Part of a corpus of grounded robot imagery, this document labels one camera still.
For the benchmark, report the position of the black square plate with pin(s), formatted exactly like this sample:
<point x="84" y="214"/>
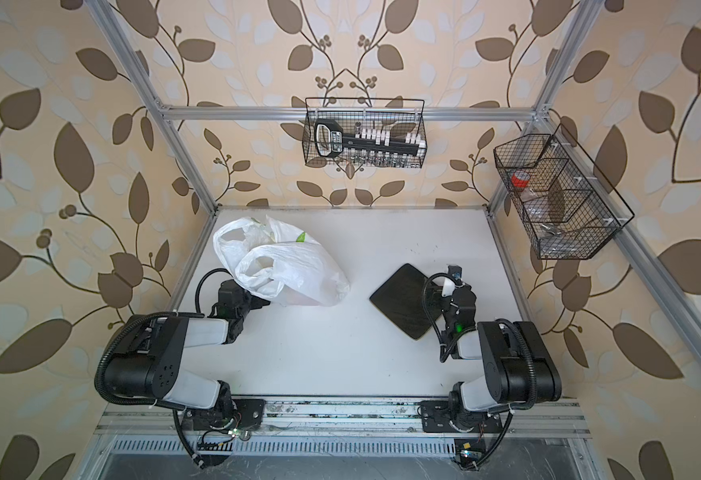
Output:
<point x="399" y="299"/>

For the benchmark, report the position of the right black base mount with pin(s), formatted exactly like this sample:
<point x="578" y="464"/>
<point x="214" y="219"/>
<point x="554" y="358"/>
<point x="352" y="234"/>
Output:
<point x="438" y="416"/>

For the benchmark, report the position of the white plastic bag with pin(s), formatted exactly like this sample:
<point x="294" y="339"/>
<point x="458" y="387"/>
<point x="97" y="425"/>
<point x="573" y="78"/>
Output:
<point x="279" y="262"/>

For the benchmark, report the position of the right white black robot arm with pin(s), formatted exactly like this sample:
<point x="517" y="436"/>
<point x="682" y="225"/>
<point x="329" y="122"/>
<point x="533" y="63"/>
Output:
<point x="517" y="372"/>

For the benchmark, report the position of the back black wire basket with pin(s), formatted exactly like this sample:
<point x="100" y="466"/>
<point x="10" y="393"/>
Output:
<point x="398" y="114"/>

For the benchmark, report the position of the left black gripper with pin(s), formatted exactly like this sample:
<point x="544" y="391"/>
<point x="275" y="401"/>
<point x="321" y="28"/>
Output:
<point x="258" y="302"/>

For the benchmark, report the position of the right black wire basket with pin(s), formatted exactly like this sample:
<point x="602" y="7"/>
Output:
<point x="578" y="209"/>

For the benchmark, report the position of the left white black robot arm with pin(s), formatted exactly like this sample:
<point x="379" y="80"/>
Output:
<point x="142" y="366"/>

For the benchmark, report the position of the black wire basket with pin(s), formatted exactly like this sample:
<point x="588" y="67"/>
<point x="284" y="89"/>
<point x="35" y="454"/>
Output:
<point x="398" y="114"/>
<point x="578" y="209"/>

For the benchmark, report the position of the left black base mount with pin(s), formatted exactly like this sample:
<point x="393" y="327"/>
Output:
<point x="239" y="413"/>

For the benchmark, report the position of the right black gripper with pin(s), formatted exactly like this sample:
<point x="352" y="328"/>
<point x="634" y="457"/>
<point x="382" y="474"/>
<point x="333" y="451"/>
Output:
<point x="468" y="289"/>

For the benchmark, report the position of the red capped clear bottle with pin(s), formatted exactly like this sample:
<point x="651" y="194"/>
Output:
<point x="521" y="185"/>

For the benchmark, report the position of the black socket tool set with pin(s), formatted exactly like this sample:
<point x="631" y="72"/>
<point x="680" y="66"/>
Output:
<point x="331" y="141"/>

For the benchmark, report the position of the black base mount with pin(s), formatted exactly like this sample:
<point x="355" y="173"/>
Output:
<point x="239" y="413"/>
<point x="438" y="416"/>

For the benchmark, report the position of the aluminium rail frame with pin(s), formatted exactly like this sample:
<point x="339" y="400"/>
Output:
<point x="353" y="416"/>

